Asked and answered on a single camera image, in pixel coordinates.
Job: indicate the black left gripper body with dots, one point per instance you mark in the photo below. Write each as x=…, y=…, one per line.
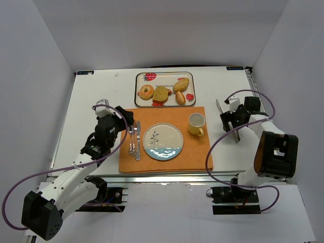
x=124, y=117

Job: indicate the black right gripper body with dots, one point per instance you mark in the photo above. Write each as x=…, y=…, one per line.
x=230, y=121

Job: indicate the metal serving tongs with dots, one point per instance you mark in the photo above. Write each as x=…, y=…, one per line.
x=227, y=124

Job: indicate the oblong golden bread roll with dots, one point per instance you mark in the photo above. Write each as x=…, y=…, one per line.
x=181, y=85

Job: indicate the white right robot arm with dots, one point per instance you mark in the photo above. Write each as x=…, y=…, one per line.
x=276, y=155

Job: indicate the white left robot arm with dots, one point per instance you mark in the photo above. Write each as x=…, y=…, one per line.
x=44, y=211

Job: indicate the brown bread slice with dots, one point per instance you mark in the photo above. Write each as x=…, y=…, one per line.
x=161, y=94

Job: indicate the small round bread bun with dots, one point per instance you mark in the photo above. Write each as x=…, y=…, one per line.
x=180, y=98

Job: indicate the silver spoon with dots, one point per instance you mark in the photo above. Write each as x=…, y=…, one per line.
x=131, y=131

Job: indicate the silver fork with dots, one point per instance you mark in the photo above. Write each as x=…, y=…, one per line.
x=134, y=139

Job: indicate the silver knife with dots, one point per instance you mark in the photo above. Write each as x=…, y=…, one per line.
x=138, y=131

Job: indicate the bagel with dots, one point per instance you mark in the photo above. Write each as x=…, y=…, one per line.
x=146, y=92

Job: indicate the yellow mug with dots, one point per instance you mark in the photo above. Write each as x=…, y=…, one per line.
x=196, y=124

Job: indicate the white and blue plate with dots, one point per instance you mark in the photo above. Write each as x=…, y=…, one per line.
x=163, y=141

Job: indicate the right blue table label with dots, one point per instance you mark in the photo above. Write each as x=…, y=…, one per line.
x=234, y=68

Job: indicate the blue table label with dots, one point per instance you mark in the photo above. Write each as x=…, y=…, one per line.
x=234, y=68
x=85, y=72

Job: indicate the orange placemat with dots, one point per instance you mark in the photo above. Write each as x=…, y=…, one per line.
x=191, y=158

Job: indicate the left blue table label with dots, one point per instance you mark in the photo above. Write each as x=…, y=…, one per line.
x=85, y=72

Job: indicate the strawberry print white tray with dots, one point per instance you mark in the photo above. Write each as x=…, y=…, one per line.
x=166, y=79

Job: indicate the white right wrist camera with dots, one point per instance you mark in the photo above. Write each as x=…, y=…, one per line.
x=234, y=103

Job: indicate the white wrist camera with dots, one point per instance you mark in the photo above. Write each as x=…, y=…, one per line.
x=234, y=103
x=101, y=108

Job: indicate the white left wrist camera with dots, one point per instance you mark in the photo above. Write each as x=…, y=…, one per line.
x=101, y=108

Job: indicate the aluminium table frame rail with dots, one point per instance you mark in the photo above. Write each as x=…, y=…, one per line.
x=118, y=179

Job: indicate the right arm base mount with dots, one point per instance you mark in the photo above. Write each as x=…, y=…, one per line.
x=229, y=200

